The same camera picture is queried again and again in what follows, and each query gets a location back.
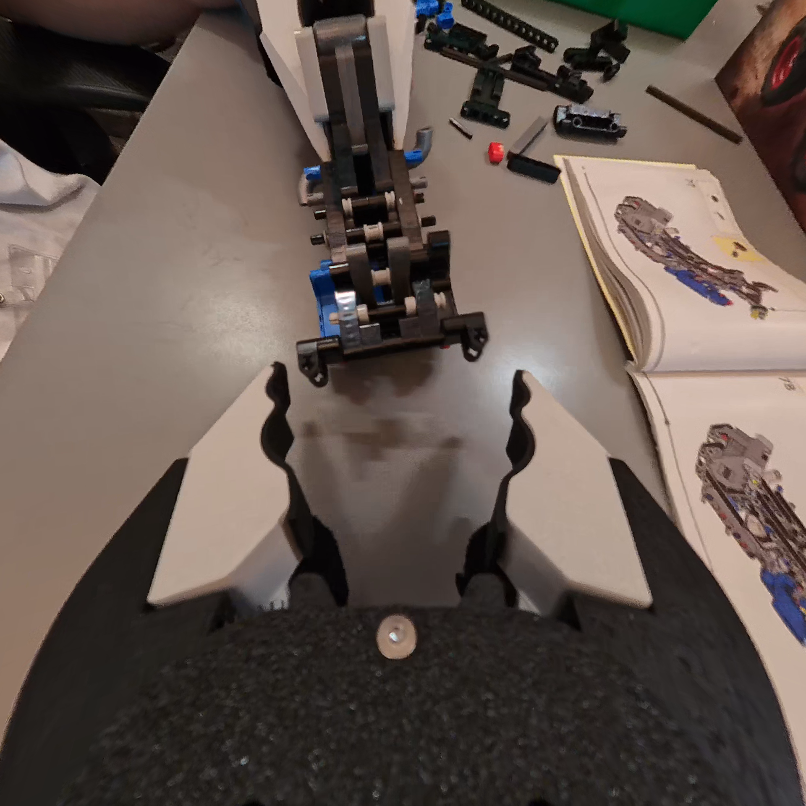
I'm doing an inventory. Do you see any dark grey lego tile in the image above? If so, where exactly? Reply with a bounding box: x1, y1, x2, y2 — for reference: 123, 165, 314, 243
509, 116, 549, 155

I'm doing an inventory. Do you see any green plastic bin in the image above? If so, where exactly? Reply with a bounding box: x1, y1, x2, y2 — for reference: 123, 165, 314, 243
554, 0, 719, 42

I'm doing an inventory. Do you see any long black lego axle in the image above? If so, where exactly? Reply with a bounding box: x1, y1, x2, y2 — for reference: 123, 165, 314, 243
645, 85, 744, 146

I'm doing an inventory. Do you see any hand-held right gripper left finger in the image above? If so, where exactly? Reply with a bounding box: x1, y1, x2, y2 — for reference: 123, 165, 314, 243
146, 362, 350, 608

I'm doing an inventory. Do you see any black lego frame brick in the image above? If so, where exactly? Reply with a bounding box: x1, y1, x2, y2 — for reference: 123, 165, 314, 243
553, 104, 628, 139

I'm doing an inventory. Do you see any black blue lego model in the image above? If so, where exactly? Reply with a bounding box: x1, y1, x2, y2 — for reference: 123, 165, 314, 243
295, 16, 489, 386

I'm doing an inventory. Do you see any lego set box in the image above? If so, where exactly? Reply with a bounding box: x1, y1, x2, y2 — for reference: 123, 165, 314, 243
714, 0, 806, 234

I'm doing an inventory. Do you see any lego instruction booklet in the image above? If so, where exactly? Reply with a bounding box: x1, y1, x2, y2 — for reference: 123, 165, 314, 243
554, 154, 806, 788

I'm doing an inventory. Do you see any pile of black lego pieces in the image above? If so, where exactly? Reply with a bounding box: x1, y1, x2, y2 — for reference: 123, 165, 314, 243
423, 0, 631, 130

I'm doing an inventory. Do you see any short black lego beam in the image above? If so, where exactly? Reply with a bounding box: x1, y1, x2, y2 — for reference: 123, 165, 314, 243
505, 151, 563, 185

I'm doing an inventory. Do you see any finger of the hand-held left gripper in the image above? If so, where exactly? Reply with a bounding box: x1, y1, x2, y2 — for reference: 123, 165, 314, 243
257, 0, 335, 163
386, 0, 418, 151

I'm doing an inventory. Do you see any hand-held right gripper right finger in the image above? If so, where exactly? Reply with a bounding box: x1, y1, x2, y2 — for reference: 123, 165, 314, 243
455, 369, 652, 615

